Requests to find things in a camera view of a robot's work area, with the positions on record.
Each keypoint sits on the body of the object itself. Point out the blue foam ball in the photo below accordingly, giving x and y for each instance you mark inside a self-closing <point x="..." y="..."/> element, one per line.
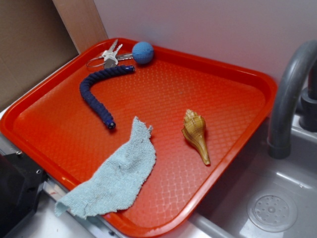
<point x="142" y="52"/>

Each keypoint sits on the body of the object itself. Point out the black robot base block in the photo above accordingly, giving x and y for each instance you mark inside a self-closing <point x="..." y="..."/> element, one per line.
<point x="21" y="183"/>

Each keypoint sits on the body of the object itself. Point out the brown spiral seashell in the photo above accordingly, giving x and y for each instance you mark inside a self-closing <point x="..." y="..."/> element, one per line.
<point x="194" y="127"/>

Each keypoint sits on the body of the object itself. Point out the red plastic tray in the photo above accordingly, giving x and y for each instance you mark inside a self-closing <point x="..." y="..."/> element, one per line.
<point x="54" y="126"/>

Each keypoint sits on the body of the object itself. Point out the silver key bunch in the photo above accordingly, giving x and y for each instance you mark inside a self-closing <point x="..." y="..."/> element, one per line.
<point x="110" y="56"/>

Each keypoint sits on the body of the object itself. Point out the light blue terry cloth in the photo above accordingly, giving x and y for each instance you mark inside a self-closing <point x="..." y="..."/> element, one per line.
<point x="117" y="182"/>

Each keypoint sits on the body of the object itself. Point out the grey plastic sink basin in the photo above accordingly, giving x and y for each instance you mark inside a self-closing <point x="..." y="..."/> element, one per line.
<point x="223" y="212"/>

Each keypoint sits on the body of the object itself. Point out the grey curved faucet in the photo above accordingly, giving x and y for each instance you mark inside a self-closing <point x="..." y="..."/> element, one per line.
<point x="288" y="97"/>

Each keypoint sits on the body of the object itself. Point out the round sink drain strainer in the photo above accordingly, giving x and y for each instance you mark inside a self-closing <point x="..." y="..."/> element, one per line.
<point x="272" y="211"/>

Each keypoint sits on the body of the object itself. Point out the brown cardboard panel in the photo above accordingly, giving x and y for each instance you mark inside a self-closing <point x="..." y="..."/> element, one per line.
<point x="39" y="36"/>

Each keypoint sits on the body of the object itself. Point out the dark grey faucet handle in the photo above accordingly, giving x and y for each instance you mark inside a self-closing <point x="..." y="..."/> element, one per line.
<point x="308" y="120"/>

